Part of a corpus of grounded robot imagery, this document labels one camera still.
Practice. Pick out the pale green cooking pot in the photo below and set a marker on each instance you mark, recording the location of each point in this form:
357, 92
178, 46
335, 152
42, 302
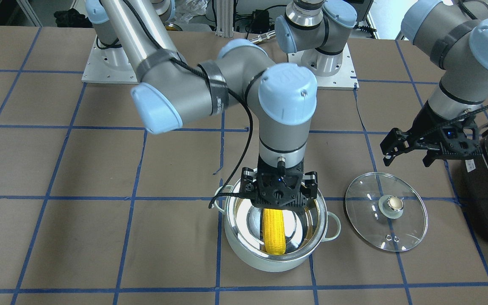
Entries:
304, 231

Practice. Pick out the glass pot lid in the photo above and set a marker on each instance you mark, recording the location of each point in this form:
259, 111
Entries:
386, 211

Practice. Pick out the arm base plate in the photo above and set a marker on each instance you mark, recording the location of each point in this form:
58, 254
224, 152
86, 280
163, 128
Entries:
108, 66
331, 71

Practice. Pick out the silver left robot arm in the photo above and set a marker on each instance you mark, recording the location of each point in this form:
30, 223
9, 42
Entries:
454, 37

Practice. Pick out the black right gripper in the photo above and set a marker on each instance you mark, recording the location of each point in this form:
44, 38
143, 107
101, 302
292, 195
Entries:
248, 183

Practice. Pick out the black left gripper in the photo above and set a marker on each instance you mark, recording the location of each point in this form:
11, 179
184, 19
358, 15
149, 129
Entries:
422, 120

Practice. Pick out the yellow toy corn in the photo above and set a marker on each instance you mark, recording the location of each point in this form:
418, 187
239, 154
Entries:
274, 232

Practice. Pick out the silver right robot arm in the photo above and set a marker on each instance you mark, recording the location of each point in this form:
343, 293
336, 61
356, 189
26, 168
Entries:
170, 94

